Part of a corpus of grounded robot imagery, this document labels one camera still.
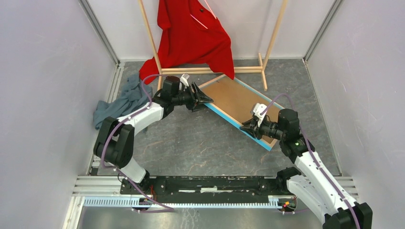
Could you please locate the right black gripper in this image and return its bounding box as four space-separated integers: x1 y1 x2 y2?
239 115 285 141

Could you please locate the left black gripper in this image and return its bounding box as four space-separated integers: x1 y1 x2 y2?
172 82 213 113

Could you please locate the blue picture frame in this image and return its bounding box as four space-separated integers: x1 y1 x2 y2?
198 74 286 152

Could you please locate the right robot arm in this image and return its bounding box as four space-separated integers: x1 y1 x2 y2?
240 104 373 229

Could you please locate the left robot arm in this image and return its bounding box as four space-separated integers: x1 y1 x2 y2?
94 74 214 195

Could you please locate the wooden clothes rack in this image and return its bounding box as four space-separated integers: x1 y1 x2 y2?
138 0 288 91

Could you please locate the grey-blue cloth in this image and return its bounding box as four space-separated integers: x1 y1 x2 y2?
93 73 153 130

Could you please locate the red shirt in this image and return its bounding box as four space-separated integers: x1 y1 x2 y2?
157 0 235 79

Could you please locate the pink clothes hanger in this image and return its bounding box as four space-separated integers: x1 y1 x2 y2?
188 0 217 30

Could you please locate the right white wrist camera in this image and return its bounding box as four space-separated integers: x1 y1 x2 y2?
251 103 267 127

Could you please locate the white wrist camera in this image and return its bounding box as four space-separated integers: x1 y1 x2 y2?
179 73 190 90
251 103 267 127

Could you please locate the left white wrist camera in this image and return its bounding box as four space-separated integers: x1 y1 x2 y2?
179 73 190 90

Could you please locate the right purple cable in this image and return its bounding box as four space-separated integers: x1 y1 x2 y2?
261 93 362 229

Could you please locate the purple cable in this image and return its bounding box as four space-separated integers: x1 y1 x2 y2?
100 74 175 214
261 93 362 229

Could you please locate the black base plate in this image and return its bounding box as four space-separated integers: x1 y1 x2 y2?
138 176 298 206

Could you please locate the white cable duct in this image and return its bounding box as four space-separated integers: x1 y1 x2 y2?
84 197 282 209

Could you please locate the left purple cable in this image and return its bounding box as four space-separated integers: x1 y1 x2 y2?
100 74 175 214

